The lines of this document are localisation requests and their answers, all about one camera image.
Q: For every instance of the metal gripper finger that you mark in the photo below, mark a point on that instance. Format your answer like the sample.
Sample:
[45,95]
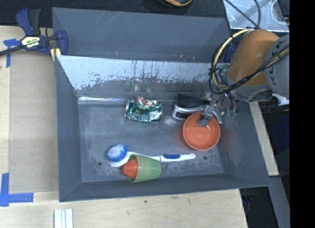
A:
[218,117]
[203,120]

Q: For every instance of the orange bowl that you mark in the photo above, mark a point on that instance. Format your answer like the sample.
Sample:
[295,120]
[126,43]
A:
[200,136]

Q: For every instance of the black and silver stapler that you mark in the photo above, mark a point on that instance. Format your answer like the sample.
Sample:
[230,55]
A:
[184,102]

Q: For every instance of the crushed green drink can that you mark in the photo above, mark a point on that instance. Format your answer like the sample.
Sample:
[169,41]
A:
[144,110]

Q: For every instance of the green cup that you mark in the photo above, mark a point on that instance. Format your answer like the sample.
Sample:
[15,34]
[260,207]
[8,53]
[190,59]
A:
[148,169]

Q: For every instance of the red-orange toy fruit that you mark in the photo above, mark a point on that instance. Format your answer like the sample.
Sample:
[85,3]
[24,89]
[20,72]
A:
[130,169]

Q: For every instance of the blue and white dish brush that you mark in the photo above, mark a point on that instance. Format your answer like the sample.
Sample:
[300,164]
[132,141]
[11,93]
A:
[116,153]

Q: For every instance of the grey metal bin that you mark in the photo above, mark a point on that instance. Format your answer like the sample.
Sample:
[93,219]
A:
[137,37]

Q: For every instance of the pale wood flat board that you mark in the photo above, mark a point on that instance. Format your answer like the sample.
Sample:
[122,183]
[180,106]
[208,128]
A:
[32,123]

